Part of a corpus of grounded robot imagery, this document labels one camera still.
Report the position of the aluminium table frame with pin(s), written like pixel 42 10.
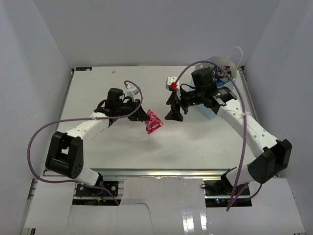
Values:
pixel 212 146

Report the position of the white front cover board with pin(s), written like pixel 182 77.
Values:
pixel 167 206

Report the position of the light blue paper bag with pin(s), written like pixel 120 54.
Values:
pixel 229 64

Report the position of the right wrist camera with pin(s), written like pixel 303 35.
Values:
pixel 172 83

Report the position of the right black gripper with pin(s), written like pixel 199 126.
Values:
pixel 174 113

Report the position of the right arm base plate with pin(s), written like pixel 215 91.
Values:
pixel 217 188

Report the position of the blue chips bag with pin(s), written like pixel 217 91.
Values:
pixel 220 81

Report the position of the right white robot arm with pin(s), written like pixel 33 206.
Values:
pixel 271 155

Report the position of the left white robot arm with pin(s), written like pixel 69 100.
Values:
pixel 66 151

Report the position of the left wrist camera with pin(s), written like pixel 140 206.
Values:
pixel 131 92

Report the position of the purple M&M's packet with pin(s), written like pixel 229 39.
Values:
pixel 217 72

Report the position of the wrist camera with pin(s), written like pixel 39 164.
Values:
pixel 172 83
pixel 131 92

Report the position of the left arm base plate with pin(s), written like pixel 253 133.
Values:
pixel 111 186

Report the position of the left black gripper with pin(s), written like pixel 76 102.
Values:
pixel 141 115

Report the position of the pink candy packet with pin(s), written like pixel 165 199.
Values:
pixel 153 123

